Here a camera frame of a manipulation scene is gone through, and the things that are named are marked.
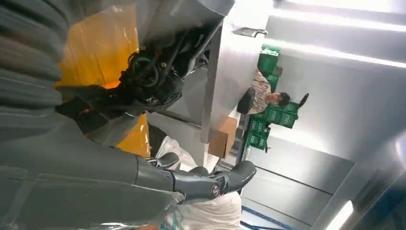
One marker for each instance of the plain cardboard box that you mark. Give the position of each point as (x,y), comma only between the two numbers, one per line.
(222,139)

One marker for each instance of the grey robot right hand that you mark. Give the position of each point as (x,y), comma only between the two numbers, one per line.
(79,184)

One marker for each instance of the green printed carton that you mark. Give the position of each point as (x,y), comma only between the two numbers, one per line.
(268,62)
(258,127)
(282,116)
(256,141)

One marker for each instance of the background person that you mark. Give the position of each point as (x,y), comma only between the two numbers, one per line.
(261,92)

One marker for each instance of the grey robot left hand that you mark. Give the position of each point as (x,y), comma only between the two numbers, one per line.
(114,130)

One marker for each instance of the black office chair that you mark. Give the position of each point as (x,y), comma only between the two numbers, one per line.
(245,101)

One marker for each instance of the ceiling light strip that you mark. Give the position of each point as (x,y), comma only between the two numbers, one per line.
(342,3)
(341,217)

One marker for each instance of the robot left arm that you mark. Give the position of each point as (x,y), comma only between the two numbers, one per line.
(177,16)

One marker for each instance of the yellow plastic sheet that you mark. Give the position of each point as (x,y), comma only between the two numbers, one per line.
(95,47)

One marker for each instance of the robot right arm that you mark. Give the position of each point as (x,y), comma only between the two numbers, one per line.
(25,79)

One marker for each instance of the steel table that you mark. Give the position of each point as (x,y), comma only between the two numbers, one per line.
(234,79)

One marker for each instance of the seated person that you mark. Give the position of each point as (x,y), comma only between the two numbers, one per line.
(215,212)

